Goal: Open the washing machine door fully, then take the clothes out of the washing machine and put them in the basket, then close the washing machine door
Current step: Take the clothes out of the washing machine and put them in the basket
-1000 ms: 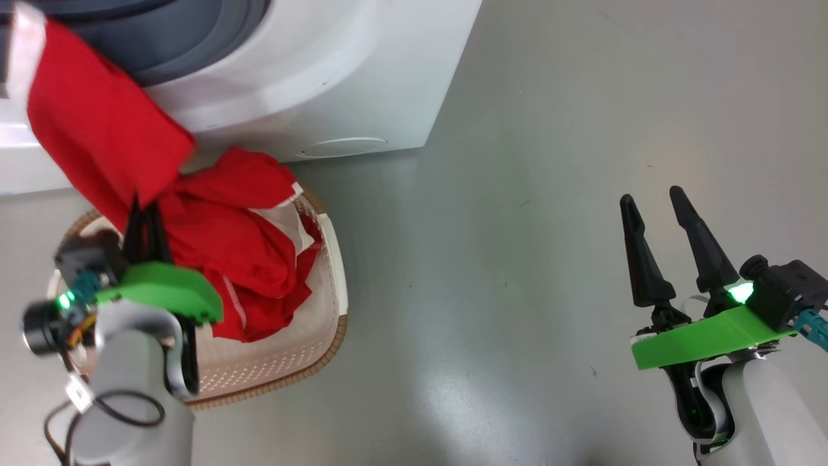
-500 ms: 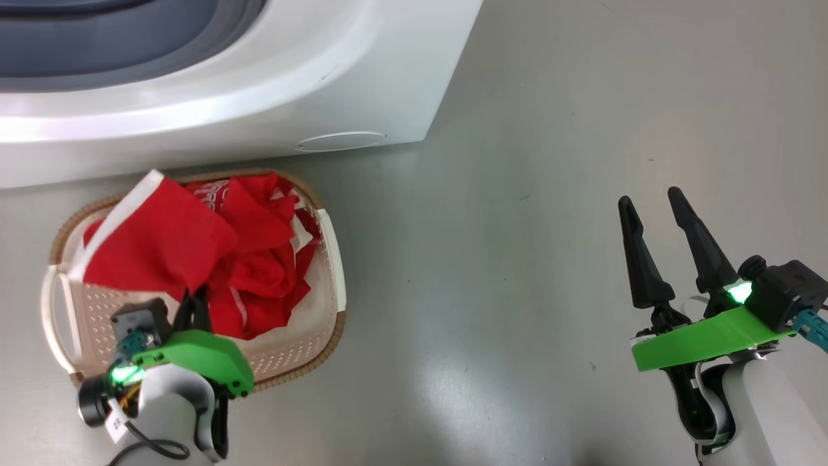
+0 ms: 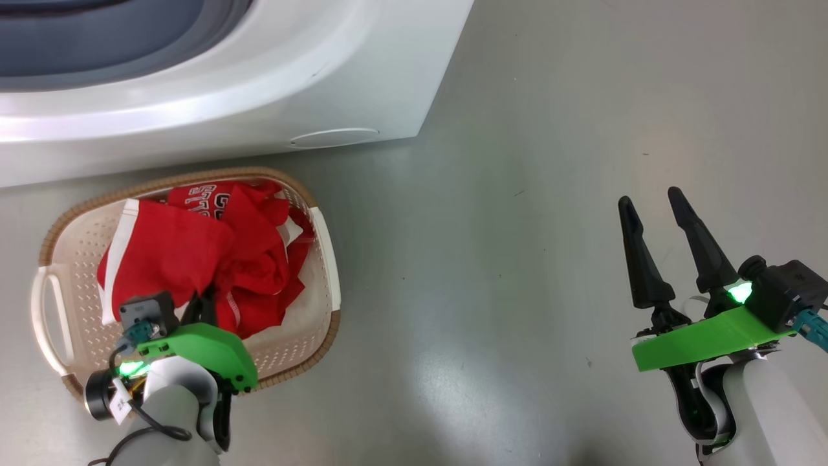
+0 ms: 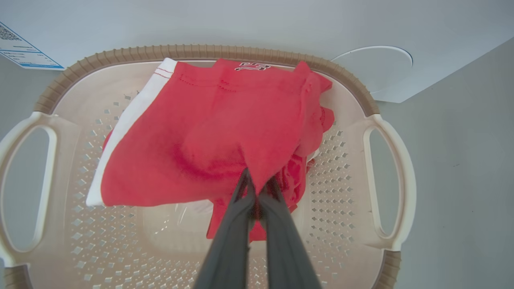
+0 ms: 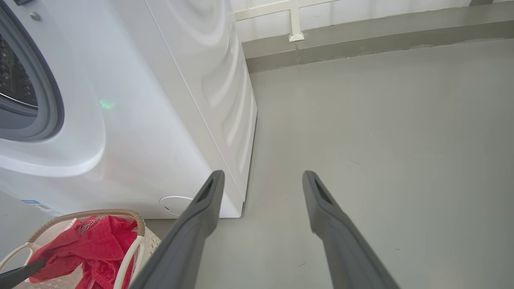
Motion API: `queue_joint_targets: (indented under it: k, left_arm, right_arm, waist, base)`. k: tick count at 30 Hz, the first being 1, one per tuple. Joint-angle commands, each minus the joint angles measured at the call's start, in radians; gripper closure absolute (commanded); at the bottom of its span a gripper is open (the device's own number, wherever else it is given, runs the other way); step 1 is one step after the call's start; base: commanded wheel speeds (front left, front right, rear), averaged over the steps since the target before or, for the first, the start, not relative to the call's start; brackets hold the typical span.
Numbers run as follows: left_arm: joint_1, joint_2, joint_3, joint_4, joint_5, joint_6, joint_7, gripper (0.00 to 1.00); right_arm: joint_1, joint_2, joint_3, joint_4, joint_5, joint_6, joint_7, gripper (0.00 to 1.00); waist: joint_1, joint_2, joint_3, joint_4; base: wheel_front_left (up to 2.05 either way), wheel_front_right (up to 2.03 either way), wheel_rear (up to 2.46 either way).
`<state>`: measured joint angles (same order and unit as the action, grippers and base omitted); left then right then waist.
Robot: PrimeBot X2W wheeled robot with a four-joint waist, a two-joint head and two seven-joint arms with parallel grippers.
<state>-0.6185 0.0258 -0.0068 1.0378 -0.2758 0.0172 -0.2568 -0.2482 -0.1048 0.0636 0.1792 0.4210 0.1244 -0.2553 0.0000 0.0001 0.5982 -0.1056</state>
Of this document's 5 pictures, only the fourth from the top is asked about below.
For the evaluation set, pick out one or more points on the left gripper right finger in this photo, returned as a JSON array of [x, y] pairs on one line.
[[287, 249]]

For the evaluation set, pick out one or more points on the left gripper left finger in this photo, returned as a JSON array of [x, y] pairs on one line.
[[229, 249]]

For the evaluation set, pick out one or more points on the red and white garment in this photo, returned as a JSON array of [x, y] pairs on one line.
[[192, 132]]

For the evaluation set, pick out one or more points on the cream perforated laundry basket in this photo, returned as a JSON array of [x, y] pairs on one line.
[[341, 200]]

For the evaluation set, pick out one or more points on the white front-load washing machine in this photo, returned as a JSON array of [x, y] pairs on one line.
[[257, 24]]

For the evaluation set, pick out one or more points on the blue energy label sticker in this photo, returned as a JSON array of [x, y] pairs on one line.
[[20, 50]]

